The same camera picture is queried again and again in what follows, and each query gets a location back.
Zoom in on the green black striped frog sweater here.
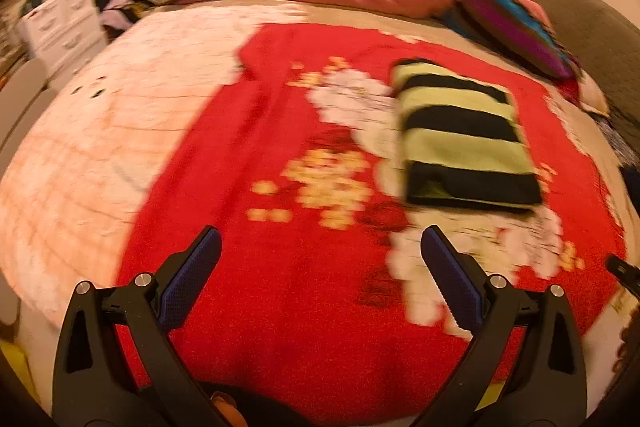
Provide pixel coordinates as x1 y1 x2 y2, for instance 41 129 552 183
389 58 545 212

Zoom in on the white pillow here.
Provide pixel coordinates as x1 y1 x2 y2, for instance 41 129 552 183
555 72 611 118

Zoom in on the white drawer cabinet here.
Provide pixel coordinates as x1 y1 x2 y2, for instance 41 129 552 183
17 0 108 78

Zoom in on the colourful striped pillow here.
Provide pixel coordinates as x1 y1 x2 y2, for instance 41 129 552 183
440 0 583 80

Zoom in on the red floral blanket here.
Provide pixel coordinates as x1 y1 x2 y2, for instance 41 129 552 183
117 23 628 425

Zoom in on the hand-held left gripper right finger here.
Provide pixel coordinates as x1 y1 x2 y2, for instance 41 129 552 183
415 225 588 427

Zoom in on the pile of clothes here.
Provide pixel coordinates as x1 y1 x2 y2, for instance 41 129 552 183
95 0 168 42

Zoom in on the person's yellow-green garment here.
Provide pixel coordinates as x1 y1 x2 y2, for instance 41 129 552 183
0 339 38 403

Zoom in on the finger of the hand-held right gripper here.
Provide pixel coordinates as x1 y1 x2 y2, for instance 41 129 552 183
605 255 640 300

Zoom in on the grey quilted headboard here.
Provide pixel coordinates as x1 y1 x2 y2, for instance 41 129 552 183
492 0 640 148

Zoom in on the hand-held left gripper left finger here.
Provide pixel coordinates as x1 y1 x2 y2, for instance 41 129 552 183
51 225 223 427

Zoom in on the person's left hand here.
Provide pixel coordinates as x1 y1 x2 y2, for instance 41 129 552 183
210 391 248 427

